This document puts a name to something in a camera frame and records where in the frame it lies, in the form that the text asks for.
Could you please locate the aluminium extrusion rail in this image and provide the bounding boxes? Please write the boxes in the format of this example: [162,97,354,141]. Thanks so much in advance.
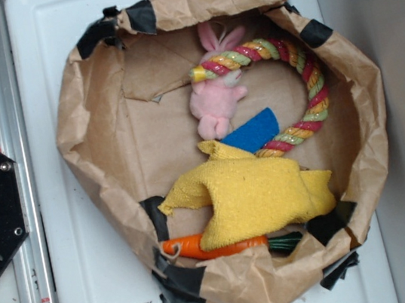
[0,0,58,303]

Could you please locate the multicolored twisted rope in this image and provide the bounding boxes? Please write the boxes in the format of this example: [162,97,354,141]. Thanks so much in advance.
[184,29,339,169]

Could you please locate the orange plastic carrot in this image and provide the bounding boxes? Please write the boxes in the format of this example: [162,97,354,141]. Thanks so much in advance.
[161,232,303,261]

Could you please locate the blue felt piece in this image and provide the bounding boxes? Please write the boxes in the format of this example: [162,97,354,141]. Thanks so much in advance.
[221,108,280,153]

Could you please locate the brown paper bag bin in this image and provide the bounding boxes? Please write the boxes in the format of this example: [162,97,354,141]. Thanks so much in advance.
[57,0,388,303]

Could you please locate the pink plush bunny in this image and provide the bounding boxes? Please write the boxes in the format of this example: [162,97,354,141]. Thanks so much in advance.
[189,22,248,140]

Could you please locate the yellow terry cloth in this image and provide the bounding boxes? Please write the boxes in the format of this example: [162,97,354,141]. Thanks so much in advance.
[159,140,337,251]

